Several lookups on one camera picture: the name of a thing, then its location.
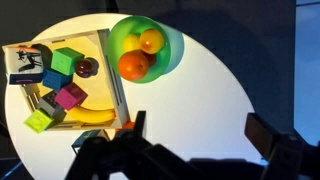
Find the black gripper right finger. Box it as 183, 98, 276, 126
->
244, 112, 283, 161

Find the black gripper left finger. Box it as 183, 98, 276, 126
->
133, 110, 148, 137

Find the dark purple toy plum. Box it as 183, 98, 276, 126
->
74, 57, 100, 79

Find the toy banana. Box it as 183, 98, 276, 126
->
68, 104, 117, 124

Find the toy orange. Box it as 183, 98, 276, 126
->
117, 49, 150, 82

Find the small red toy fruit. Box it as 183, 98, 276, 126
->
143, 51, 158, 68

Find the toy lemon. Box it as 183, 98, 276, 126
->
122, 33, 143, 54

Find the yellow-orange toy fruit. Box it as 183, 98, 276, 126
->
139, 28, 165, 55

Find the green translucent plastic bowl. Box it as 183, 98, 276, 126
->
106, 15, 185, 84

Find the small orange cube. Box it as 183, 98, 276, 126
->
114, 121, 136, 134

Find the wooden tray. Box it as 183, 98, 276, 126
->
2, 28, 132, 131

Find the magenta cube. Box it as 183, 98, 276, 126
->
53, 82, 89, 111

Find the grey studded cube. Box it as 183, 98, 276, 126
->
37, 90, 68, 118

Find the blue dice cube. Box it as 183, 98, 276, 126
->
41, 68, 74, 93

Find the green dice cube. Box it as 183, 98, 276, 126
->
50, 46, 86, 76

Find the lime yellow cube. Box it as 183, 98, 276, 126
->
23, 108, 56, 134

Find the white box with line drawing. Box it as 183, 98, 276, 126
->
4, 44, 46, 85

